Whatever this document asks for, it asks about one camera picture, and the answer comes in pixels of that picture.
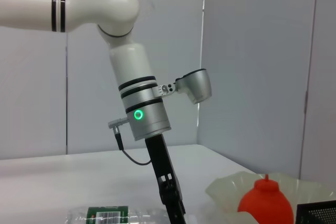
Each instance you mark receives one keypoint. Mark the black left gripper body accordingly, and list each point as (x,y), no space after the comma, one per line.
(165,166)

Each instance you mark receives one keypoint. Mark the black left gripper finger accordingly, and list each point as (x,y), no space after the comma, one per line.
(177,212)

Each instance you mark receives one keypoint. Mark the clear water bottle green label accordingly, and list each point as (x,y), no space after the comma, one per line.
(105,214)

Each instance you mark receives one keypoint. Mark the red-orange toy fruit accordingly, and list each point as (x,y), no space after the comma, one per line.
(262,203)

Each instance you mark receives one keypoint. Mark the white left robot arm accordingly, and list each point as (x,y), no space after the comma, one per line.
(131,66)

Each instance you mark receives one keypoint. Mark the translucent green fruit bowl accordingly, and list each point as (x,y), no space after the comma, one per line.
(225,190)

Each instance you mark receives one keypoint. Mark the black mesh pen holder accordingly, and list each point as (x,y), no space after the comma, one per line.
(317,213)

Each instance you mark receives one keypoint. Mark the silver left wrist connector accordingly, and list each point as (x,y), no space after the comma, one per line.
(118,123)

